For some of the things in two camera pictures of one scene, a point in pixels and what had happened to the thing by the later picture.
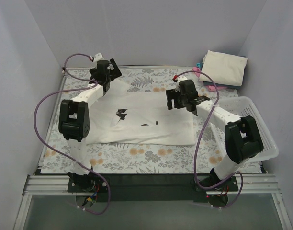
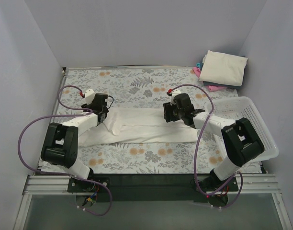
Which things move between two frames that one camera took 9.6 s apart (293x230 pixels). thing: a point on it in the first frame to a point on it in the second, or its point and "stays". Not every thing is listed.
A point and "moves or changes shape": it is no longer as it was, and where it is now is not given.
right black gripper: (174, 98) to (167, 112)
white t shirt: (120, 117) moves or changes shape
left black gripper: (113, 70) to (89, 107)
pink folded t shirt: (208, 87) stays
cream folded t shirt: (223, 67) stays
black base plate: (149, 188) stays
